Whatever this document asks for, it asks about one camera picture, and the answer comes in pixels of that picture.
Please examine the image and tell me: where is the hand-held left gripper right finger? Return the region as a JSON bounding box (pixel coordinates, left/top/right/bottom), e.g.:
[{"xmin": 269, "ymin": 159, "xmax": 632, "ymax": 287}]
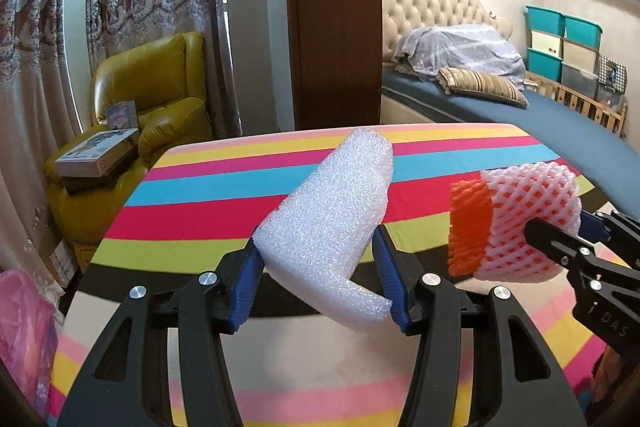
[{"xmin": 372, "ymin": 224, "xmax": 586, "ymax": 427}]

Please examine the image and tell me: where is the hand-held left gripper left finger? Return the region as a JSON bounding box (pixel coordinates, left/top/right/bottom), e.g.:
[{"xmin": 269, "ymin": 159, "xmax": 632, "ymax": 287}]
[{"xmin": 59, "ymin": 237, "xmax": 266, "ymax": 427}]

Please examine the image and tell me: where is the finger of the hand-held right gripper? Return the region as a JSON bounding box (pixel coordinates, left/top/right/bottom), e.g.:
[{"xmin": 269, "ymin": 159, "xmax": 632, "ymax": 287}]
[
  {"xmin": 580, "ymin": 211, "xmax": 640, "ymax": 266},
  {"xmin": 522, "ymin": 216, "xmax": 640, "ymax": 296}
]

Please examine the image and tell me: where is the pink foam fruit net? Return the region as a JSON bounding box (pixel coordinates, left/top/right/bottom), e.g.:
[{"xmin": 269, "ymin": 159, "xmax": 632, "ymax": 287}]
[{"xmin": 447, "ymin": 161, "xmax": 583, "ymax": 282}]

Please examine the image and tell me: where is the bent white foam sheet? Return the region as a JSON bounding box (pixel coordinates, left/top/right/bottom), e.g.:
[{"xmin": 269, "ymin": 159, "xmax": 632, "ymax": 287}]
[{"xmin": 254, "ymin": 128, "xmax": 395, "ymax": 335}]

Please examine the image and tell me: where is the pink plastic bag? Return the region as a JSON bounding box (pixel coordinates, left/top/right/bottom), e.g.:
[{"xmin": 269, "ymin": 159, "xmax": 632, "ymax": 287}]
[{"xmin": 0, "ymin": 269, "xmax": 58, "ymax": 418}]

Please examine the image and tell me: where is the striped colourful tablecloth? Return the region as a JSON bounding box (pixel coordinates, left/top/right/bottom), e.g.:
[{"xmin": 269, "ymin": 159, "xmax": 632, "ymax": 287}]
[{"xmin": 50, "ymin": 122, "xmax": 626, "ymax": 427}]

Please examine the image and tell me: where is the bed with tufted headboard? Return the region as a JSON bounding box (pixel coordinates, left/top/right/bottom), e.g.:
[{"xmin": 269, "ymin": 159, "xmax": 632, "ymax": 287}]
[{"xmin": 382, "ymin": 0, "xmax": 640, "ymax": 212}]

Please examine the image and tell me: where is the clear grey storage box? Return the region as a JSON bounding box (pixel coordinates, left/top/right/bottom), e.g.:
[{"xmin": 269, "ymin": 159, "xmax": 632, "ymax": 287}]
[{"xmin": 560, "ymin": 61, "xmax": 598, "ymax": 98}]

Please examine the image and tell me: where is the houndstooth patterned bag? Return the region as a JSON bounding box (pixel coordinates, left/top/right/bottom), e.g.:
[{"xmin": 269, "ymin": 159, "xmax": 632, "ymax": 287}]
[{"xmin": 597, "ymin": 55, "xmax": 628, "ymax": 90}]

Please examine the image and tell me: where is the striped brown pillow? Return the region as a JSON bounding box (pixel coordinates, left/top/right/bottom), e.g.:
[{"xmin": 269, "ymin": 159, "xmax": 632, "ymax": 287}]
[{"xmin": 436, "ymin": 67, "xmax": 530, "ymax": 109}]

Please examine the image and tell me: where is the teal storage box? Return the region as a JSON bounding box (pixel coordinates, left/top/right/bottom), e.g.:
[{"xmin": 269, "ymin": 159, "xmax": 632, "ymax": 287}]
[
  {"xmin": 525, "ymin": 5, "xmax": 566, "ymax": 35},
  {"xmin": 562, "ymin": 13, "xmax": 603, "ymax": 45},
  {"xmin": 527, "ymin": 48, "xmax": 563, "ymax": 82}
]

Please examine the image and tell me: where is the beige storage box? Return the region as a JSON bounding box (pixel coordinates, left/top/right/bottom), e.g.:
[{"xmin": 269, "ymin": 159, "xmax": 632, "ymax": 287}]
[
  {"xmin": 530, "ymin": 29, "xmax": 565, "ymax": 55},
  {"xmin": 562, "ymin": 38, "xmax": 600, "ymax": 68}
]

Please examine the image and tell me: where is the dark flat box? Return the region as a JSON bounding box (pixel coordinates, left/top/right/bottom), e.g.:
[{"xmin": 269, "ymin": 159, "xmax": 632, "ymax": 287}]
[{"xmin": 62, "ymin": 157, "xmax": 136, "ymax": 194}]

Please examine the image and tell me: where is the cardboard box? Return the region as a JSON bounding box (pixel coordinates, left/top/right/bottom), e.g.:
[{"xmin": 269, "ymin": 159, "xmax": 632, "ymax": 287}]
[{"xmin": 37, "ymin": 222, "xmax": 83, "ymax": 290}]

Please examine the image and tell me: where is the flat white game box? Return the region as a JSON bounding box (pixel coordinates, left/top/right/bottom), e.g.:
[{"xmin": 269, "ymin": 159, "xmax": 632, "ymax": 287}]
[{"xmin": 54, "ymin": 128, "xmax": 141, "ymax": 178}]

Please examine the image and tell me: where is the folded grey-blue quilt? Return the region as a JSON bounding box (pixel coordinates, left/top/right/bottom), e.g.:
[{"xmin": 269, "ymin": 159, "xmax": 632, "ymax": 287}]
[{"xmin": 395, "ymin": 24, "xmax": 527, "ymax": 90}]

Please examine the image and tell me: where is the small picture card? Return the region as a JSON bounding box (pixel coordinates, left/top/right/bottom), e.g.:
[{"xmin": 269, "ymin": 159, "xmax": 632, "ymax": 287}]
[{"xmin": 104, "ymin": 101, "xmax": 140, "ymax": 130}]

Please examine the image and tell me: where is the yellow leather armchair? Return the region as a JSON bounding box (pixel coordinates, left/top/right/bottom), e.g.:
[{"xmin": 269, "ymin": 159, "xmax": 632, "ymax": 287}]
[{"xmin": 44, "ymin": 32, "xmax": 211, "ymax": 248}]

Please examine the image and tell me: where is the brown wooden wardrobe panel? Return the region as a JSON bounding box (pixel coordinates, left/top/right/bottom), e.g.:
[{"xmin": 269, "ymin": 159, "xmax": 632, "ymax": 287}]
[{"xmin": 290, "ymin": 0, "xmax": 383, "ymax": 130}]

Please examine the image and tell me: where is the lace patterned curtain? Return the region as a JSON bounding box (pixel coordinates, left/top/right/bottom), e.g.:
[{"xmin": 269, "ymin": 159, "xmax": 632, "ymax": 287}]
[
  {"xmin": 87, "ymin": 0, "xmax": 243, "ymax": 140},
  {"xmin": 0, "ymin": 0, "xmax": 108, "ymax": 278}
]

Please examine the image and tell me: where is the wooden bed rail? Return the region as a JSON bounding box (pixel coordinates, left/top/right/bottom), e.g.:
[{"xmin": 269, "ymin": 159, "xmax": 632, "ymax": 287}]
[{"xmin": 522, "ymin": 72, "xmax": 628, "ymax": 138}]

